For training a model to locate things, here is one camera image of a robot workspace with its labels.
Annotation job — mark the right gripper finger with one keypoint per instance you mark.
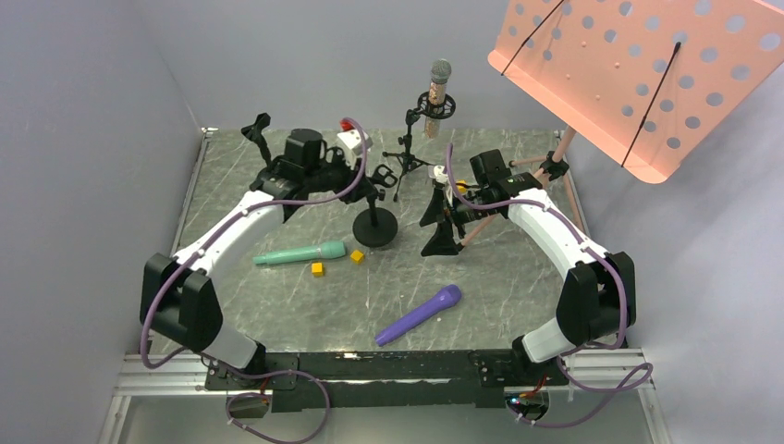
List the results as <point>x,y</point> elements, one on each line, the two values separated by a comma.
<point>435,208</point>
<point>442,243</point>

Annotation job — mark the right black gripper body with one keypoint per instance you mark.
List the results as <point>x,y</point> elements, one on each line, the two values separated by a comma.
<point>451,212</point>

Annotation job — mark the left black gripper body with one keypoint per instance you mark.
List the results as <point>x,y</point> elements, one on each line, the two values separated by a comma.
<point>365,181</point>

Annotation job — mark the purple microphone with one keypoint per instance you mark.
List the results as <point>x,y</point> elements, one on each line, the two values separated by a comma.
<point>445,298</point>

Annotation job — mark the round-base mic stand front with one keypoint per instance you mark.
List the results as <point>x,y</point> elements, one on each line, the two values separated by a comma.
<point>376,226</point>

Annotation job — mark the round-base mic stand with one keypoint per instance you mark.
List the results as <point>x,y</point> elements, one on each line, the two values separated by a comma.
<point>254,134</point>
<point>376,226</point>

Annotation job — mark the rhinestone glitter microphone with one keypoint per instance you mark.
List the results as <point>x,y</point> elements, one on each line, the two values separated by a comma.
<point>437,108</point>

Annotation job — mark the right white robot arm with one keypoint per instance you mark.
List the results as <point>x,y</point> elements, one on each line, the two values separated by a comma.
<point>597,298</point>

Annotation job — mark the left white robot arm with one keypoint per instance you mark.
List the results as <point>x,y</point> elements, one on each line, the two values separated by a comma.
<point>180,310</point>

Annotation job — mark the round-base mic stand rear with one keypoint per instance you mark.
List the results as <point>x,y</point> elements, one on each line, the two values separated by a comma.
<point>254,134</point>

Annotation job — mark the pink music stand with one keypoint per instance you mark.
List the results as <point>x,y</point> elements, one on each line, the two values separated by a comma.
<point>643,81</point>

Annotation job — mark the teal microphone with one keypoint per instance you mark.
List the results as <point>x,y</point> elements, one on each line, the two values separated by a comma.
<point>328,250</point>

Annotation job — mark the yellow cube near centre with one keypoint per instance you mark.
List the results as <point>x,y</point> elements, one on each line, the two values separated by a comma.
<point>357,257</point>

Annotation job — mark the yellow cube near teal mic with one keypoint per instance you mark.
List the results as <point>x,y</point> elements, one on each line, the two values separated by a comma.
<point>318,269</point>

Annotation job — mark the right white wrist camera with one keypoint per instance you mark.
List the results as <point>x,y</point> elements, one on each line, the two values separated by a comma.
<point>438,173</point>

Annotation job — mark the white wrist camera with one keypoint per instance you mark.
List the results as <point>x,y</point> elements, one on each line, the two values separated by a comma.
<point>438,173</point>
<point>349,141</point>

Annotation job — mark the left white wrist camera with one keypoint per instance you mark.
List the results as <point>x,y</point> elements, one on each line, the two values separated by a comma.
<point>349,141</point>

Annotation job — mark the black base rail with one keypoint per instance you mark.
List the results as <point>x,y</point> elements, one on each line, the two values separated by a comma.
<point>309,380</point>

